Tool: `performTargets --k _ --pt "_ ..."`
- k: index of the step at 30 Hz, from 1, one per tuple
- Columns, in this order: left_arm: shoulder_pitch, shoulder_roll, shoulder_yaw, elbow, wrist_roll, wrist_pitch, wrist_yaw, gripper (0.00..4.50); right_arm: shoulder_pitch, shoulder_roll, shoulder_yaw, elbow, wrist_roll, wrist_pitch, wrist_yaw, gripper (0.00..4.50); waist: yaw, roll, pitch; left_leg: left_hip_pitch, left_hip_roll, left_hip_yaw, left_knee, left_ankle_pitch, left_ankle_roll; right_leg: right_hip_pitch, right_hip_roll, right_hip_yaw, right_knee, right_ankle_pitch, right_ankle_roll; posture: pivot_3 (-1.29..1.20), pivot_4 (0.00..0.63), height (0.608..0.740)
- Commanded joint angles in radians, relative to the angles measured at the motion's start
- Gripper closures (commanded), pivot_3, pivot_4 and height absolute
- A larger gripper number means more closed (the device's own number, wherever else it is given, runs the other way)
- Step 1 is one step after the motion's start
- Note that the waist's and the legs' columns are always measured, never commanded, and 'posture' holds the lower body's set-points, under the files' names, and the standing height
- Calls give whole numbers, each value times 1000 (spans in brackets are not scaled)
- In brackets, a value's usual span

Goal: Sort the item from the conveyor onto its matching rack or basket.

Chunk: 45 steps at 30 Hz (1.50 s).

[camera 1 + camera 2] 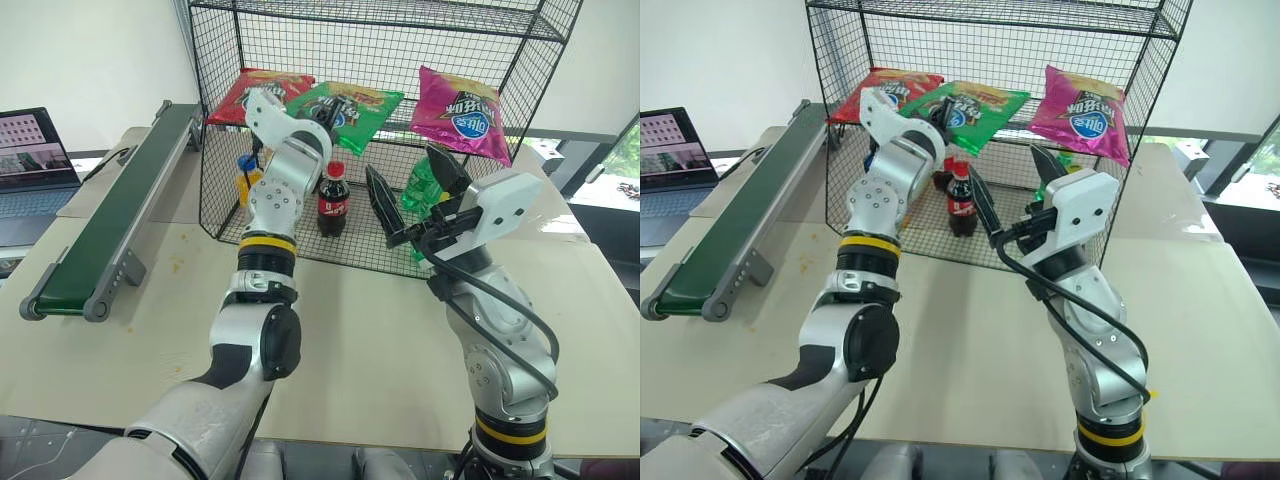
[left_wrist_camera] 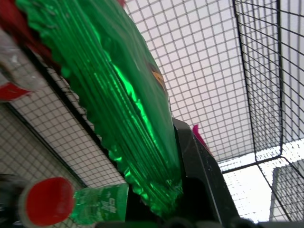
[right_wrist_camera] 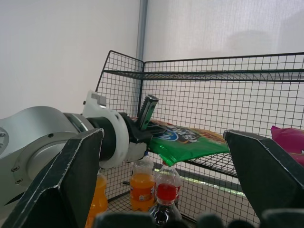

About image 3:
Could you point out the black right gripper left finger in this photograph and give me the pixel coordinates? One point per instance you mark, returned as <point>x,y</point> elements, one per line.
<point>59,180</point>

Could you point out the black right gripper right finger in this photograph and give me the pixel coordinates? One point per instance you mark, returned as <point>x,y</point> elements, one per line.
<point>266,173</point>

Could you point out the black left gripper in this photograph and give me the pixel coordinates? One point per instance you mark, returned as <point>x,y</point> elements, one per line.
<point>136,135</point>

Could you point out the green snack bag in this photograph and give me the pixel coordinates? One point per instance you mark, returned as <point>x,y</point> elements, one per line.
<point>190,145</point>

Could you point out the magenta snack bag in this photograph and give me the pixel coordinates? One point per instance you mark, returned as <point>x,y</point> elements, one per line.
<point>288,142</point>

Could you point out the orange soda bottle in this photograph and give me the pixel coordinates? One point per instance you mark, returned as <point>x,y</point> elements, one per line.
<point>98,197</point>
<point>142,187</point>

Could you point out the cola bottle red label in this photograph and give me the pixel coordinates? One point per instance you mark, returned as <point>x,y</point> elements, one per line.
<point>169,177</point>

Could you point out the cola bottle red cap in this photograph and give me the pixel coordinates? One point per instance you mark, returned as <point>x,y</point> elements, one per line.
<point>165,204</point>

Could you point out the grey vertical pole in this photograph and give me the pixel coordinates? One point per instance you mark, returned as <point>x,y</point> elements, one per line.
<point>141,31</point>

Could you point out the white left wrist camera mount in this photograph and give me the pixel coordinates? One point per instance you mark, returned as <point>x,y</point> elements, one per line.
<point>120,145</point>

